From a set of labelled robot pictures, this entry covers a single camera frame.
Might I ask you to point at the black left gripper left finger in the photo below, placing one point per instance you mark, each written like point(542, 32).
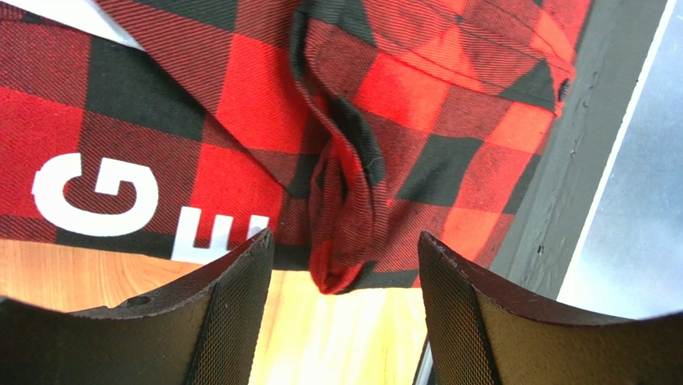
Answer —
point(201, 328)

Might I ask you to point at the folded white shirt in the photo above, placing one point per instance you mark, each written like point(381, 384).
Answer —
point(84, 15)

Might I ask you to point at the red black plaid shirt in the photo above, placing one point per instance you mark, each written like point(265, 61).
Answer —
point(348, 128)

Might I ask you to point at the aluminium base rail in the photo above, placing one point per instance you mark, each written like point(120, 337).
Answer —
point(628, 259)

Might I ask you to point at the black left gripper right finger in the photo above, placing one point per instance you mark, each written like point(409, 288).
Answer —
point(484, 329)

